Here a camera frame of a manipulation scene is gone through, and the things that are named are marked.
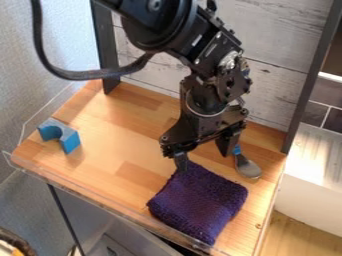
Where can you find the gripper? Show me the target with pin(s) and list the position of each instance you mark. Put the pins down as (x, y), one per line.
(205, 125)

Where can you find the blue arch block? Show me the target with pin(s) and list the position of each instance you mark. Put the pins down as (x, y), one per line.
(59, 134)

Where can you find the purple cloth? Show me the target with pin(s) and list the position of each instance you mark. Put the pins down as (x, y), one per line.
(199, 200)

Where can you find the white cabinet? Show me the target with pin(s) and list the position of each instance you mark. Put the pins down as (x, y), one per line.
(311, 180)

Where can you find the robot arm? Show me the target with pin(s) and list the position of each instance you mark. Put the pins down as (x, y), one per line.
(178, 26)

